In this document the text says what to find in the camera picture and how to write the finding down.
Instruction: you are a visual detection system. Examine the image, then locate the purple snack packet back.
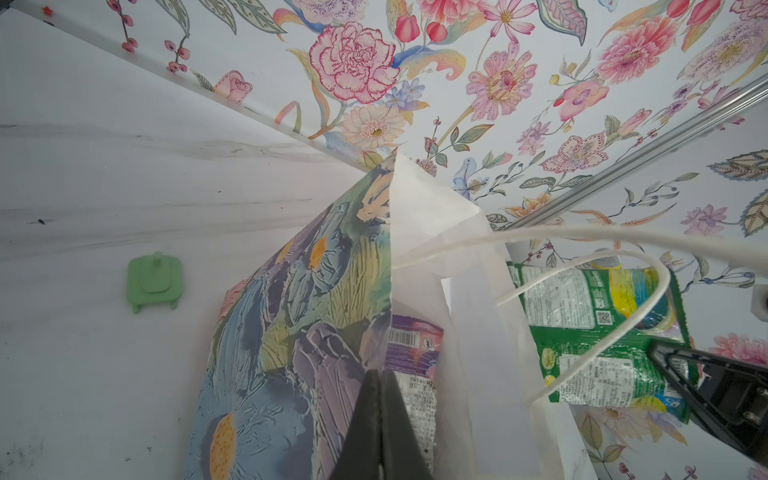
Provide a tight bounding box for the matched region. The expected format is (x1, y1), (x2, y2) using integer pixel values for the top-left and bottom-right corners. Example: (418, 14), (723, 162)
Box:
(385, 315), (444, 472)

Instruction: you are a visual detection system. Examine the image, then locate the green Fox's candy bag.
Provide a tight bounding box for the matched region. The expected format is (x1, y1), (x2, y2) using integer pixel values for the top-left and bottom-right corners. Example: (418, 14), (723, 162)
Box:
(506, 254), (700, 424)

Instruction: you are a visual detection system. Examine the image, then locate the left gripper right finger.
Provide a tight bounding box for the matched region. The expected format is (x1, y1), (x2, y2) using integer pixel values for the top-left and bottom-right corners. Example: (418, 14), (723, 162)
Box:
(380, 370), (432, 480)

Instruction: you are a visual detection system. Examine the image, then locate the floral paper gift bag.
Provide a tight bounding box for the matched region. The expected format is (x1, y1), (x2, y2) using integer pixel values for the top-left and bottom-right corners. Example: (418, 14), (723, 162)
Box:
(182, 149), (768, 480)

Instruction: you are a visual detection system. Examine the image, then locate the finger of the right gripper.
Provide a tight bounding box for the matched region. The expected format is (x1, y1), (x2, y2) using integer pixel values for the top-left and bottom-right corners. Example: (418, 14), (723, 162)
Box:
(647, 341), (767, 465)

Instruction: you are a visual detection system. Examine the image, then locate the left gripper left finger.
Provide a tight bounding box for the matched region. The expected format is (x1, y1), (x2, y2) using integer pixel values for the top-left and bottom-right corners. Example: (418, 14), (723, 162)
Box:
(330, 370), (381, 480)

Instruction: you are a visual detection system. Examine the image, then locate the green plastic hook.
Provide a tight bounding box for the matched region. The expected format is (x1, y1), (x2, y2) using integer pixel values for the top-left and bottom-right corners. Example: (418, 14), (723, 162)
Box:
(126, 251), (184, 314)

